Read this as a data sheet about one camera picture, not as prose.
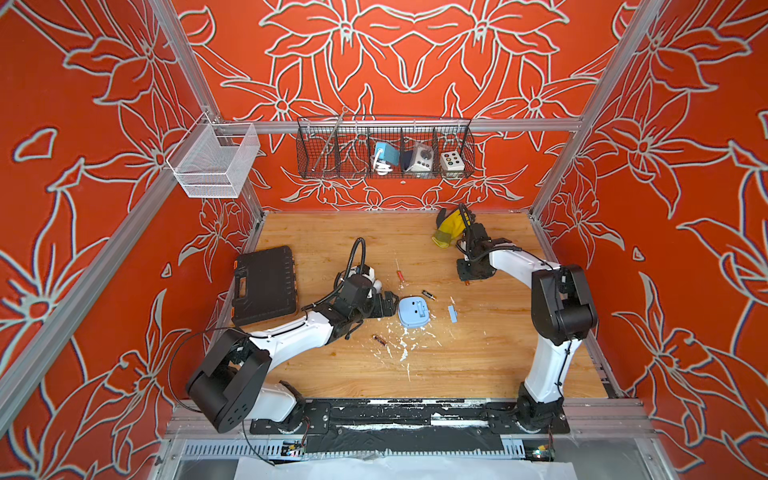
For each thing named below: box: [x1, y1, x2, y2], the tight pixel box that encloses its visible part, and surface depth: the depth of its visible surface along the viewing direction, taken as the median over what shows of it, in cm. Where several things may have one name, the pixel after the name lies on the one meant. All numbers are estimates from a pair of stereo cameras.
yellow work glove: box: [432, 209, 467, 248], surface depth 112 cm
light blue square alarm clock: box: [398, 296, 430, 329], surface depth 91 cm
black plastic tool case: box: [232, 246, 298, 326], surface depth 94 cm
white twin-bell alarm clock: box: [341, 264, 375, 286], surface depth 78 cm
